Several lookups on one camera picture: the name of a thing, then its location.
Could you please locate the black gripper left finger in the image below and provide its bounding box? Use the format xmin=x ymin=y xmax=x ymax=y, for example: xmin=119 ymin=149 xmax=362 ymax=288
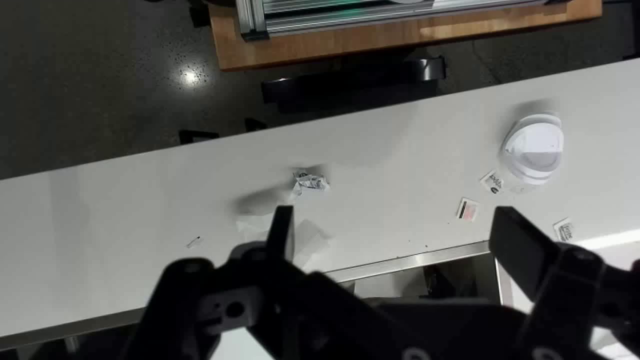
xmin=121 ymin=204 xmax=375 ymax=360

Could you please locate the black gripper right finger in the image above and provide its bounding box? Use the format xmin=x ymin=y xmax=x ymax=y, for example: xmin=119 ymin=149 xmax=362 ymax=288
xmin=487 ymin=204 xmax=640 ymax=360

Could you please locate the white plastic cup lid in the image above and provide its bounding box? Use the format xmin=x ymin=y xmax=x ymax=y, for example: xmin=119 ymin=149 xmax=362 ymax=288
xmin=498 ymin=111 xmax=565 ymax=187

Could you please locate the small steel framed counter opening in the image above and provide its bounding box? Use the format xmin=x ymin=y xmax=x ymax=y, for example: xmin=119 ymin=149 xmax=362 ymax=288
xmin=0 ymin=228 xmax=640 ymax=352

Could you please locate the small grey printed packet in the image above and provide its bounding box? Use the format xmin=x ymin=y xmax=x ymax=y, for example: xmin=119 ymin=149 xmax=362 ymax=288
xmin=552 ymin=217 xmax=575 ymax=244

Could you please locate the small red striped packet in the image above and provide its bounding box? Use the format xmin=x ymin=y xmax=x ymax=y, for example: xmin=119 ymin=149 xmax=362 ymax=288
xmin=454 ymin=196 xmax=481 ymax=225

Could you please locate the small white printed packet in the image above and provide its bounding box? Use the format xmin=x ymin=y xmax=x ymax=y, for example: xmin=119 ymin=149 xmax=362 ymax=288
xmin=481 ymin=170 xmax=506 ymax=196

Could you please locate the crumpled silver wrapper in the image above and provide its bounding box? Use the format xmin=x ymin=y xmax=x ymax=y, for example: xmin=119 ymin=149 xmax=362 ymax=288
xmin=289 ymin=165 xmax=331 ymax=197

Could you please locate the wooden cart top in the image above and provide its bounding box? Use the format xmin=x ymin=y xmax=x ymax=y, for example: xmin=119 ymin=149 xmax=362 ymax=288
xmin=208 ymin=0 xmax=605 ymax=72

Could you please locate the aluminium frame rail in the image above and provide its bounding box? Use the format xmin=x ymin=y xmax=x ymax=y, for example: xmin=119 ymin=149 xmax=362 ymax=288
xmin=233 ymin=0 xmax=575 ymax=39

